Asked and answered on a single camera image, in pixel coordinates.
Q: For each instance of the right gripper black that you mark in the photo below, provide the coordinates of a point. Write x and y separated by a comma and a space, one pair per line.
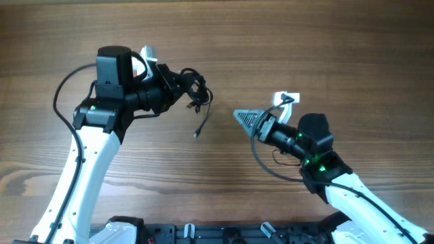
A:
272, 121

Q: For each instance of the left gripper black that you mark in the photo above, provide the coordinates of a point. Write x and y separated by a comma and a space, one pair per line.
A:
166, 80

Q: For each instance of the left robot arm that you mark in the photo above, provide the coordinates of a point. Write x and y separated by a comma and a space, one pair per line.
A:
127, 82

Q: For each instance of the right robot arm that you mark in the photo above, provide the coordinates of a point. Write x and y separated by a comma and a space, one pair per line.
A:
361, 216

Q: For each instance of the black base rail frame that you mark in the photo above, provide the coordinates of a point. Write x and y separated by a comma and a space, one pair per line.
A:
292, 233

